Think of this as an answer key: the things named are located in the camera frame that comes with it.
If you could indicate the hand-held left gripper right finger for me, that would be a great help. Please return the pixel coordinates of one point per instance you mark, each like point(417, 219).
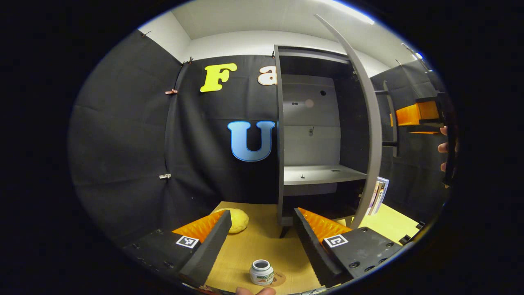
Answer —
point(311, 250)

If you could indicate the silver cloth clip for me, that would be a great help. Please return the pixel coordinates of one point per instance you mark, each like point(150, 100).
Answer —
point(165, 176)

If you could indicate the beige cabinet door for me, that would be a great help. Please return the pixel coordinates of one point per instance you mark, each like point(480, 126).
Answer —
point(373, 135)

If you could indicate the black backdrop cloth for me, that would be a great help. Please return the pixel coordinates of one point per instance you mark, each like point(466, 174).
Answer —
point(123, 135)

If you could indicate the brown round coaster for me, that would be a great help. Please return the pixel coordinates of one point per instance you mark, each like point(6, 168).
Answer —
point(281, 280)

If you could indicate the grey cabinet shelf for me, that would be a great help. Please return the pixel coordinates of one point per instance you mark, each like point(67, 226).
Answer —
point(319, 174)

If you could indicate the white bottle with green label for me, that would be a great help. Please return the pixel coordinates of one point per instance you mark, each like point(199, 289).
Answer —
point(262, 274)

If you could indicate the yellow lemon toy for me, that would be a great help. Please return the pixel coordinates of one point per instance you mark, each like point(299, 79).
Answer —
point(237, 221)

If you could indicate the grey book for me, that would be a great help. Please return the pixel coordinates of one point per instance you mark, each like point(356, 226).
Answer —
point(377, 198)

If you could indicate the dark grey cabinet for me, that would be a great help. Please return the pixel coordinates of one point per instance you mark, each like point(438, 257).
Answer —
point(311, 143)

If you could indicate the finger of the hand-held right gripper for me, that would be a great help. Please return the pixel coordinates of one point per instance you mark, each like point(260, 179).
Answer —
point(430, 132)
point(417, 114)

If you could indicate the small ceiling light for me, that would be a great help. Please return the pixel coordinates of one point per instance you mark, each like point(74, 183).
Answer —
point(417, 55)

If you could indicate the copper cloth clip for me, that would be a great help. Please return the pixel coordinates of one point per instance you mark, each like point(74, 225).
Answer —
point(171, 92)

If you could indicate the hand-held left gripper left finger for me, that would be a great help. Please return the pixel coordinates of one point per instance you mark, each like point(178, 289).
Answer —
point(208, 254)

